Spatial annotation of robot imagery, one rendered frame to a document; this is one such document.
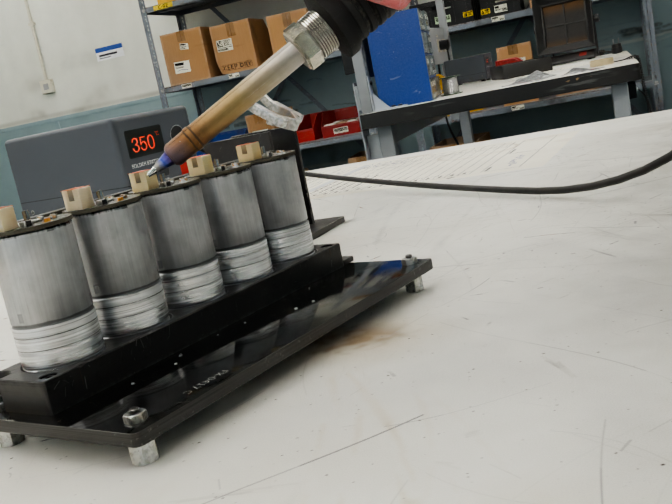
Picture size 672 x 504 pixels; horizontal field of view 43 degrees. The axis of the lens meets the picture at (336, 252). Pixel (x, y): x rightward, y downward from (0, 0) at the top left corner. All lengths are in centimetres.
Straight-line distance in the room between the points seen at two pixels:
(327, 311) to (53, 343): 9
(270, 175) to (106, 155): 51
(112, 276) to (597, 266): 17
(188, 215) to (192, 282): 2
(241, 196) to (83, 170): 55
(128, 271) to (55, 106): 566
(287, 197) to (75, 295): 11
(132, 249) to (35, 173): 64
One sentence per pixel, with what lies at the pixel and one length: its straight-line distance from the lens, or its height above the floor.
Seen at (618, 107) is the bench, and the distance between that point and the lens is 222.
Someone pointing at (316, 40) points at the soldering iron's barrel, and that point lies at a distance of 27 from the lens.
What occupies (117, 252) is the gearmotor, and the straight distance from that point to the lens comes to 27.
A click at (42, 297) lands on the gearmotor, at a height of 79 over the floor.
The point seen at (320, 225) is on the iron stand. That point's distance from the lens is 52.
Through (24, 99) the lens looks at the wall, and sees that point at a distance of 606.
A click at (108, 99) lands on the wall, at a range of 570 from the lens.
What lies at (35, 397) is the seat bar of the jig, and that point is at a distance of 25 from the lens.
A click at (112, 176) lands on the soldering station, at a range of 83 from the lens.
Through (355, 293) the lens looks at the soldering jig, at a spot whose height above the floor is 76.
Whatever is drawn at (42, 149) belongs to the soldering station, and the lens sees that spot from 89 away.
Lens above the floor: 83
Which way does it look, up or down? 11 degrees down
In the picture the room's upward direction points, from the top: 11 degrees counter-clockwise
